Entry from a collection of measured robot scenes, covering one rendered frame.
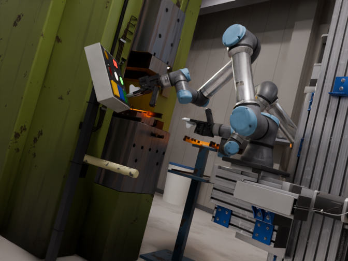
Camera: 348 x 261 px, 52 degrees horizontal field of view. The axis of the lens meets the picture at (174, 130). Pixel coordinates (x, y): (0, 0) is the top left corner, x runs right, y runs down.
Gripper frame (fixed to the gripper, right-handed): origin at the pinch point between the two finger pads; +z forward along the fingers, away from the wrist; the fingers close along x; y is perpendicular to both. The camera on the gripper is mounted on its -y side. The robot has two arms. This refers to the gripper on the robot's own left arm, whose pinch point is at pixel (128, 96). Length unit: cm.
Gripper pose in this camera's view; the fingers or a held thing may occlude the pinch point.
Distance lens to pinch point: 197.8
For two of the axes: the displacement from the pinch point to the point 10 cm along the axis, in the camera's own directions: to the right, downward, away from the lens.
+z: -9.6, 2.8, 0.9
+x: -1.2, -1.1, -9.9
